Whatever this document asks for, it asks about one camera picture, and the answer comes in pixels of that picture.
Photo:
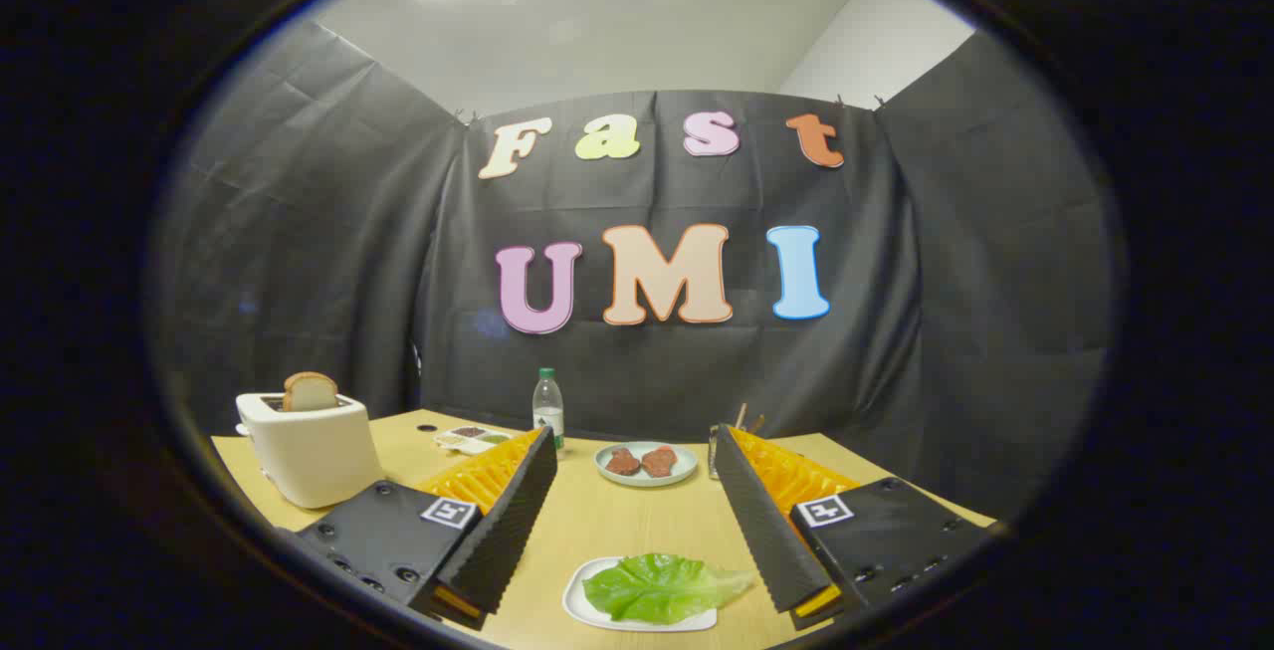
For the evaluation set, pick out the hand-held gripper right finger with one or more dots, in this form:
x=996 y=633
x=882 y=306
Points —
x=766 y=531

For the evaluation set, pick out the green lettuce leaf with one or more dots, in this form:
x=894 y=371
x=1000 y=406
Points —
x=662 y=588

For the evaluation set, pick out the white divided condiment tray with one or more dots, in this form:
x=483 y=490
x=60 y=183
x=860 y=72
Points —
x=466 y=439

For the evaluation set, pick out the toasted bread slice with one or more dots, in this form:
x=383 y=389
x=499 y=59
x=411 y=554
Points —
x=311 y=393

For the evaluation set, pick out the cream white toaster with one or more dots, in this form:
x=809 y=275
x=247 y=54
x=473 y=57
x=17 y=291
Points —
x=318 y=456

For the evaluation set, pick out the white square plate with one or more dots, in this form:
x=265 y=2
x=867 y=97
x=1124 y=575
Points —
x=577 y=602

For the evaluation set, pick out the pale green round plate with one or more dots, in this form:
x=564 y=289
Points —
x=647 y=479

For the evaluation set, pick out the brown meat piece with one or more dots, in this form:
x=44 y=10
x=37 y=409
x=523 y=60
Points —
x=623 y=462
x=659 y=461

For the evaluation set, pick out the clear plastic water bottle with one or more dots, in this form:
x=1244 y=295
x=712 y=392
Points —
x=548 y=411

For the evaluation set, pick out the black backdrop cloth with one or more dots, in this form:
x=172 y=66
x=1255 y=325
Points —
x=348 y=232

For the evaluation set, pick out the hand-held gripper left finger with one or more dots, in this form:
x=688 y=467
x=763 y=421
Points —
x=503 y=531

